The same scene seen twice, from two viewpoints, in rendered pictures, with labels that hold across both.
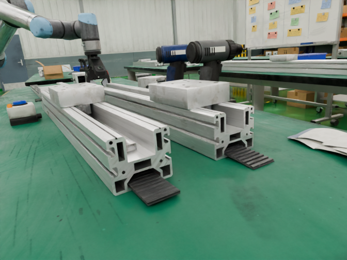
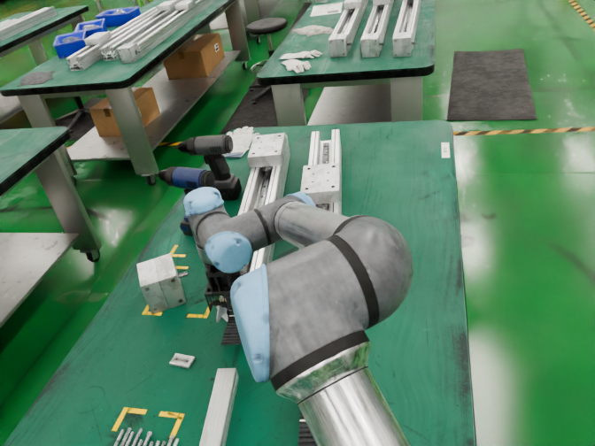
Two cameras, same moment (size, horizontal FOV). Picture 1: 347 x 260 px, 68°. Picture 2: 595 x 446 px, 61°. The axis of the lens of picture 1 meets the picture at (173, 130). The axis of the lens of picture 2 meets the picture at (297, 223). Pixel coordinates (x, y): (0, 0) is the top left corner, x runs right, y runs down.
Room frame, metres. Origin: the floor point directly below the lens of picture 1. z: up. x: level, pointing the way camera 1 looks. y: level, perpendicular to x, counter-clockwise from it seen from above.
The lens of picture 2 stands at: (1.73, 1.03, 1.65)
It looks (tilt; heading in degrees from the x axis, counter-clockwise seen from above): 35 degrees down; 221
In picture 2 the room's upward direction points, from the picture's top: 10 degrees counter-clockwise
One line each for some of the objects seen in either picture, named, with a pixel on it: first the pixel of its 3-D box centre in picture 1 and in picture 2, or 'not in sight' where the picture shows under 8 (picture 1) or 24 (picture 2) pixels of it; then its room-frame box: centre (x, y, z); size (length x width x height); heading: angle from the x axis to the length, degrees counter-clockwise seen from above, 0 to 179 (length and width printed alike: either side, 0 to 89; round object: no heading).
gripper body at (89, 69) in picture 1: (94, 65); (223, 279); (1.19, 0.33, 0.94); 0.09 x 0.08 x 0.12; 31
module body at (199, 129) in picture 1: (141, 105); (261, 205); (0.79, 0.09, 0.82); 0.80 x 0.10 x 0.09; 31
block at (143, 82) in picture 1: (151, 87); (166, 281); (1.18, 0.09, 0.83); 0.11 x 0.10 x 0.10; 146
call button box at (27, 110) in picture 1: (25, 112); not in sight; (0.87, 0.50, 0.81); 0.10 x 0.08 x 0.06; 121
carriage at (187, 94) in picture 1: (187, 98); (268, 153); (0.58, -0.04, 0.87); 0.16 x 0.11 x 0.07; 31
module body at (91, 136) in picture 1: (79, 116); (323, 201); (0.70, 0.26, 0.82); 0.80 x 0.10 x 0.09; 31
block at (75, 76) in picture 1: (78, 79); not in sight; (2.04, 0.71, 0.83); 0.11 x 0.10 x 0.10; 121
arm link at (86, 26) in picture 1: (88, 27); (207, 218); (1.19, 0.33, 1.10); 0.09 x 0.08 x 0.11; 61
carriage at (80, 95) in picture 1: (76, 98); (321, 187); (0.70, 0.26, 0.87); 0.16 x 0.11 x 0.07; 31
